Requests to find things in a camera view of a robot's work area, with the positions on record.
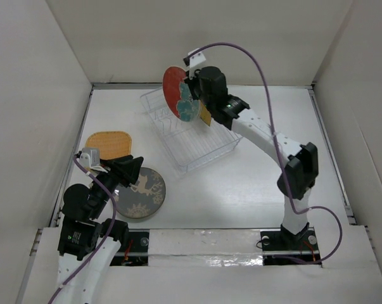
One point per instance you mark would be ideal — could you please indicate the orange woven square plate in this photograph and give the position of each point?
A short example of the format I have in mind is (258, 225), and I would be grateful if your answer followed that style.
(111, 144)

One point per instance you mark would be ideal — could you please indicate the grey reindeer round plate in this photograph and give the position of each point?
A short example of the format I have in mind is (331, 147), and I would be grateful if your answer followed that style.
(142, 199)

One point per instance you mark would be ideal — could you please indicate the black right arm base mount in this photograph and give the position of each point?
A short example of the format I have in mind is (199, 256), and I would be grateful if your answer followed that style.
(277, 251)

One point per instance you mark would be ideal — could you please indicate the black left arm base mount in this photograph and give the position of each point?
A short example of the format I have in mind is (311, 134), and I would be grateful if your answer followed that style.
(134, 253)

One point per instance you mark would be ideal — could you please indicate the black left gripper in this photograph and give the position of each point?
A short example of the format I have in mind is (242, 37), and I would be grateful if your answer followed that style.
(119, 166)

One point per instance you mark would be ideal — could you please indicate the red plate with teal flower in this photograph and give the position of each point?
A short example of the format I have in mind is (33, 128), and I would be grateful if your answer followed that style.
(178, 96)

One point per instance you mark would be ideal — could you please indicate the yellow green-rimmed square plate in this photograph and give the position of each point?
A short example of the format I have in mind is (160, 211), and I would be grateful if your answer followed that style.
(205, 115)

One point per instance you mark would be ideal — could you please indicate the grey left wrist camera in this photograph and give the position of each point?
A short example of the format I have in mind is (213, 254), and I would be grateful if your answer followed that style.
(89, 157)

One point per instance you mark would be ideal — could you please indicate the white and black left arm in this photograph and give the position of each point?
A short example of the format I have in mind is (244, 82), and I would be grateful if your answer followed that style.
(90, 233)

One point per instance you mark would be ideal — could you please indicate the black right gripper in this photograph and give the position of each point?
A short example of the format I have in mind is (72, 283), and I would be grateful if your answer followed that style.
(192, 78)

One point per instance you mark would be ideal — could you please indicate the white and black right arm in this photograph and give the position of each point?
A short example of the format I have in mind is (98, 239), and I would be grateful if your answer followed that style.
(298, 162)

